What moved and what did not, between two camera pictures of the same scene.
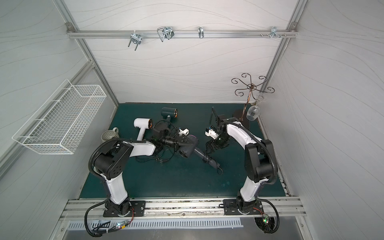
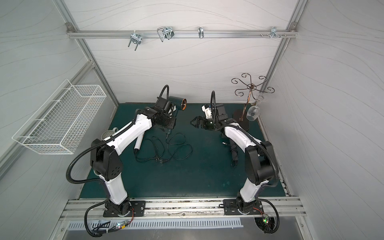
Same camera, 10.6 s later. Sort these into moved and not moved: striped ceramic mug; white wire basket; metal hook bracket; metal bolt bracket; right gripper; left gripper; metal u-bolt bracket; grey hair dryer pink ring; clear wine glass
Moved: left gripper; right gripper; grey hair dryer pink ring
Not moved: metal hook bracket; striped ceramic mug; metal u-bolt bracket; metal bolt bracket; white wire basket; clear wine glass
